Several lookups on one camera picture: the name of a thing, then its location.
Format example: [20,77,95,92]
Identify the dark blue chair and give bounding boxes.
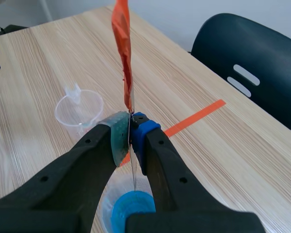
[190,13,291,136]

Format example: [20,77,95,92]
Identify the clear beaker with blue liquid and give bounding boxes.
[97,167,158,233]

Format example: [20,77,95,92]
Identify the grey metal plate orange strip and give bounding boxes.
[111,0,137,192]

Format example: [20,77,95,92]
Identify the empty clear plastic beaker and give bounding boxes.
[54,83,104,139]

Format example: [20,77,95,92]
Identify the black bag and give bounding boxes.
[0,24,29,37]

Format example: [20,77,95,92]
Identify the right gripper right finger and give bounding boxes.
[124,112,267,233]

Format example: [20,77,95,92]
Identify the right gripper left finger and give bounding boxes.
[0,111,131,233]

